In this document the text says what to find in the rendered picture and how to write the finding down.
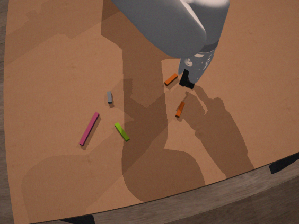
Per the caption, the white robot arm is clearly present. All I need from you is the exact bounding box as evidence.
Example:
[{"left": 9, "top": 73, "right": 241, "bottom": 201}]
[{"left": 111, "top": 0, "right": 230, "bottom": 58}]

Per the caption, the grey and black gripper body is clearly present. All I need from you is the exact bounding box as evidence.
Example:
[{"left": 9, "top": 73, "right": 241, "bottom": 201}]
[{"left": 178, "top": 47, "right": 217, "bottom": 84}]

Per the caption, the orange rod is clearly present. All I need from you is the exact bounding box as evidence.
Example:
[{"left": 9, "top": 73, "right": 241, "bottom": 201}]
[
  {"left": 164, "top": 73, "right": 178, "bottom": 86},
  {"left": 175, "top": 102, "right": 185, "bottom": 118}
]

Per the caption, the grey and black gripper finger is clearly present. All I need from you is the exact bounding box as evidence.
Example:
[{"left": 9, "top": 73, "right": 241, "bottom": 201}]
[{"left": 179, "top": 69, "right": 195, "bottom": 89}]

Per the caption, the lime green rod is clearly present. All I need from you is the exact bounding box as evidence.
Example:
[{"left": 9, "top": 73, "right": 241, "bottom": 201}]
[{"left": 115, "top": 122, "right": 130, "bottom": 142}]

